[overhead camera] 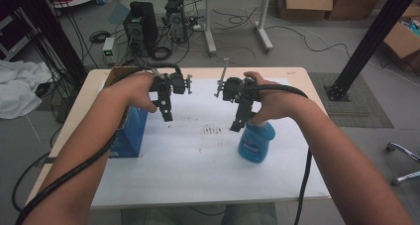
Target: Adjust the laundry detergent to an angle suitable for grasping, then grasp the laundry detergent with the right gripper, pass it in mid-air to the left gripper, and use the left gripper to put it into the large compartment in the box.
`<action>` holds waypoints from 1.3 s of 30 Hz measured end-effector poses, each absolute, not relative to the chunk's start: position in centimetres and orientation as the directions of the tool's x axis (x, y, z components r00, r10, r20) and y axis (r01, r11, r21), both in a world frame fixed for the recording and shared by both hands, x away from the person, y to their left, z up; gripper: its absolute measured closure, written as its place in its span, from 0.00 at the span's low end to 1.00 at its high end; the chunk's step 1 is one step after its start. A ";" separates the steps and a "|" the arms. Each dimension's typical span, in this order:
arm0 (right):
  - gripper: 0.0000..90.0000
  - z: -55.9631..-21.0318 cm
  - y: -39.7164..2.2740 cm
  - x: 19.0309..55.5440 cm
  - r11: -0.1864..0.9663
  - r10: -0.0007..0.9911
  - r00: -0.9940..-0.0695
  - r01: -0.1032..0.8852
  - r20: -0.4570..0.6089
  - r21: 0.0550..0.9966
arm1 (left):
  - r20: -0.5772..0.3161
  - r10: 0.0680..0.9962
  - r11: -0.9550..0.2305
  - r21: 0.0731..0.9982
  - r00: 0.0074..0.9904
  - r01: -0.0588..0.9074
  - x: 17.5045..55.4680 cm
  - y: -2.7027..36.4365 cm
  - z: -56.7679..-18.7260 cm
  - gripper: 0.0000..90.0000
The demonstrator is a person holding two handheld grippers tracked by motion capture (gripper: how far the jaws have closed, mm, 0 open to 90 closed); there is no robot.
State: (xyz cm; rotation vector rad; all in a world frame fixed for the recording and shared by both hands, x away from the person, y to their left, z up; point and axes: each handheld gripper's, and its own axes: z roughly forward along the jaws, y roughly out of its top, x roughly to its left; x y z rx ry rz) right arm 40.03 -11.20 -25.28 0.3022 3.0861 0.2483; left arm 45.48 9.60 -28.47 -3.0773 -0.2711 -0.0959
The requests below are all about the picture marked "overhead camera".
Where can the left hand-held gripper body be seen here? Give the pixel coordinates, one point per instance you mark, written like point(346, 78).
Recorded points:
point(176, 83)

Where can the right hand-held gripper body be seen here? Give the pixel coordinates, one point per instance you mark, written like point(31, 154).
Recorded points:
point(235, 90)

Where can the blue spray bottle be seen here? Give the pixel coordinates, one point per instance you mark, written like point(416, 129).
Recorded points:
point(256, 144)

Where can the person's left hand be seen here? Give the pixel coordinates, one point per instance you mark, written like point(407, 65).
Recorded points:
point(138, 89)

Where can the person's right hand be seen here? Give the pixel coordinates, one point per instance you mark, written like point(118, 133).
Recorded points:
point(275, 106)

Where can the white table mat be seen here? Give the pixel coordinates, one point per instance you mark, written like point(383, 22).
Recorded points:
point(204, 165)

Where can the white power strip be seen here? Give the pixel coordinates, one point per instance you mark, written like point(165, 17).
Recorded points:
point(197, 27)

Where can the open-sided computer tower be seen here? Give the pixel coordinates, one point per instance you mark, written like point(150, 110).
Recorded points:
point(175, 18)

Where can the black computer tower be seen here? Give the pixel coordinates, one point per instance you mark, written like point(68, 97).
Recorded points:
point(143, 25)

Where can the grey bench power supply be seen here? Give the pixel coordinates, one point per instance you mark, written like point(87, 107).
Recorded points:
point(108, 50)

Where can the white-legged desk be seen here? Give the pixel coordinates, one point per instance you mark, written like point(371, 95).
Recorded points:
point(237, 7)

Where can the person's legs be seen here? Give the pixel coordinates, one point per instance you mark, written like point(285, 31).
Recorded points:
point(198, 215)

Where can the open cardboard box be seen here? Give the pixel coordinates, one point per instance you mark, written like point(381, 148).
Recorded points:
point(307, 5)

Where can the grey floor mat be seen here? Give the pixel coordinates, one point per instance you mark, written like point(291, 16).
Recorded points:
point(363, 106)

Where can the large cardboard box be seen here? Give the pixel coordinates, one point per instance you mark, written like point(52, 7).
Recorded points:
point(356, 2)

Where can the white cloth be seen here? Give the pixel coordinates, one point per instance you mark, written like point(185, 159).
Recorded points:
point(20, 86)

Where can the chrome chair base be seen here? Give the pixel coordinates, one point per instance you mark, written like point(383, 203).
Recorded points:
point(404, 165)

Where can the cardboard box with blue contents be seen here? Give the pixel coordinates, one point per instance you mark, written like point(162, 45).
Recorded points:
point(402, 43)

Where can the black aluminium post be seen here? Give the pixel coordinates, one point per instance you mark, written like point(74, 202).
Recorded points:
point(62, 36)
point(369, 43)

